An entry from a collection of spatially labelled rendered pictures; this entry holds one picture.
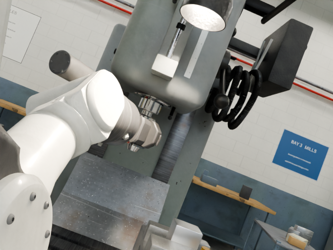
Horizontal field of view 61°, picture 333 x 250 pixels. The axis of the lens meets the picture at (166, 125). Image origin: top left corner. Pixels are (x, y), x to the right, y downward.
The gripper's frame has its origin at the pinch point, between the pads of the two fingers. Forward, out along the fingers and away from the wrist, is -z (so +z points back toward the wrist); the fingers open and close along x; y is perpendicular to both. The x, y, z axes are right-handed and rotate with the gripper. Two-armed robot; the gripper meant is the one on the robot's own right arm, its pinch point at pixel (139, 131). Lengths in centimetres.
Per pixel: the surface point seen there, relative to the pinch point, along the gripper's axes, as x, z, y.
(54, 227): 13.5, -5.4, 29.3
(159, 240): -13.0, 0.0, 18.4
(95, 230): 10.6, -22.4, 31.7
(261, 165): -32, -468, -31
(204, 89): -11.2, 4.9, -12.0
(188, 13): -7.6, 17.2, -19.5
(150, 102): -0.9, 2.3, -6.3
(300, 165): -92, -493, -57
